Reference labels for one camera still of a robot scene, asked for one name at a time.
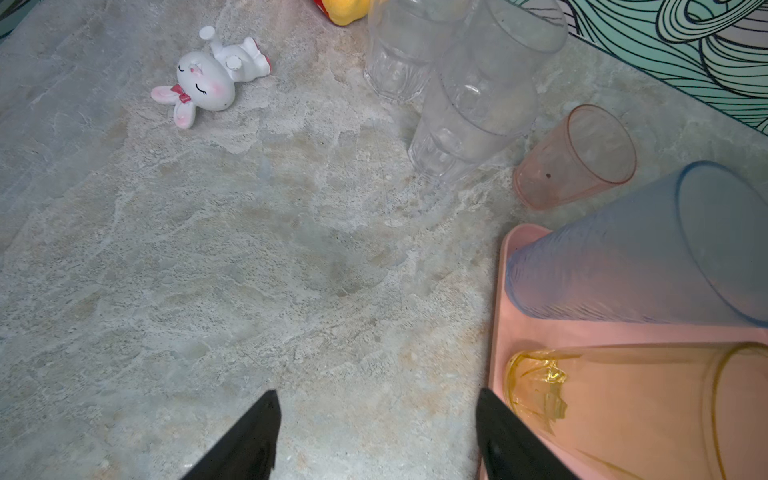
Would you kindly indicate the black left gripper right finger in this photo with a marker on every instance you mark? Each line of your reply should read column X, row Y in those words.
column 509, row 450

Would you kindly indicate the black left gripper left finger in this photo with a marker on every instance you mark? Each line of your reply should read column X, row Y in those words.
column 248, row 450

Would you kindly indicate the yellow plastic tumbler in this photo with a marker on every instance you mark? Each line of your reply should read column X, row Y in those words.
column 650, row 411

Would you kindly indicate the blue textured plastic tumbler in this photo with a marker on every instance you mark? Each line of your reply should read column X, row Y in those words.
column 688, row 248

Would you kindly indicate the clear faceted glass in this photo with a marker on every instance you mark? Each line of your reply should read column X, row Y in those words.
column 506, row 41
column 405, row 38
column 466, row 119

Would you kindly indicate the pink plastic tray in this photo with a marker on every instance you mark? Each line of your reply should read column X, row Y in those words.
column 513, row 331

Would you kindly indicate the pink plastic cup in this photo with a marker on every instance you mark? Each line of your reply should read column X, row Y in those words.
column 587, row 153

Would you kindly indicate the white bunny figurine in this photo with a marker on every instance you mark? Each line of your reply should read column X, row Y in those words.
column 207, row 80

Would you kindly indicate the yellow plush duck toy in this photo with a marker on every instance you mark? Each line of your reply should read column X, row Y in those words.
column 343, row 12

